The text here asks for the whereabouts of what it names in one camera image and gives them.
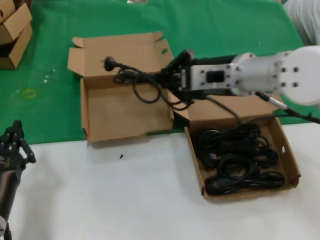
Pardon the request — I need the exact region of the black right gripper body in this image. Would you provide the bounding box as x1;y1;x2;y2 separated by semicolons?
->
178;56;236;99

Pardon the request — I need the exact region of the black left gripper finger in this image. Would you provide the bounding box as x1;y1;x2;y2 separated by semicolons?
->
17;120;37;166
0;120;20;153

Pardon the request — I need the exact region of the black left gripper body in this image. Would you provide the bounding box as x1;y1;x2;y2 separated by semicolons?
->
0;149;27;176

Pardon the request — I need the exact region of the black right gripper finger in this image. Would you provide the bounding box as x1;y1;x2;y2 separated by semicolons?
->
159;73;196;105
161;49;195;76

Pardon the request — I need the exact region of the black power cord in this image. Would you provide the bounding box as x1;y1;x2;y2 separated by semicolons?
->
201;143;280;176
99;56;192;111
197;123;262;153
204;171;286;196

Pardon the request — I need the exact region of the open flat cardboard box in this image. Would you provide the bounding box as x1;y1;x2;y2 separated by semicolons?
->
172;91;302;201
66;31;175;143

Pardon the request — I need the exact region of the small brown cardboard box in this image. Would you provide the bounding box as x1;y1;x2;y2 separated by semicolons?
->
0;2;33;46
0;23;34;70

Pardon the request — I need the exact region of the green table cloth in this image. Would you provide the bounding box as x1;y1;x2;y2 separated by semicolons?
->
0;0;320;146

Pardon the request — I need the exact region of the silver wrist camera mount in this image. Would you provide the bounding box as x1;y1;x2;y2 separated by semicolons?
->
189;61;238;91

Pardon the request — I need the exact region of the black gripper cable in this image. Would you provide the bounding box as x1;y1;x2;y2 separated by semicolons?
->
203;94;286;125

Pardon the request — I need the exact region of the black cable silver connector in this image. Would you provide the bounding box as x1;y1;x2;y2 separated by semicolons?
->
254;91;320;125

